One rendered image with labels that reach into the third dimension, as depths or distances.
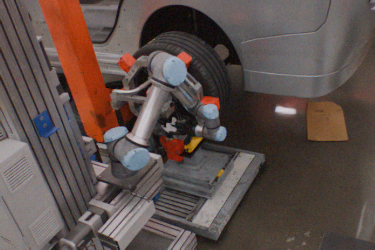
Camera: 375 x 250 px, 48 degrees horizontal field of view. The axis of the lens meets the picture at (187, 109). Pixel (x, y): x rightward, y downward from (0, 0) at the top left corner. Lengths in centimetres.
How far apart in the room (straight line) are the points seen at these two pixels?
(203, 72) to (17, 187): 117
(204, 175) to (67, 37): 126
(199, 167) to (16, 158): 151
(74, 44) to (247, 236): 159
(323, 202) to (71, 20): 197
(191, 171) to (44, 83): 143
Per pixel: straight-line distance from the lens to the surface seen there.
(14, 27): 176
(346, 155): 335
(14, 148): 178
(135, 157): 186
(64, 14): 256
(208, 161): 300
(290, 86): 257
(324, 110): 384
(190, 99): 211
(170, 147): 272
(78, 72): 269
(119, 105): 247
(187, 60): 232
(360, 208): 296
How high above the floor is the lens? 208
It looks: 31 degrees down
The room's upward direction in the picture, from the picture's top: 11 degrees counter-clockwise
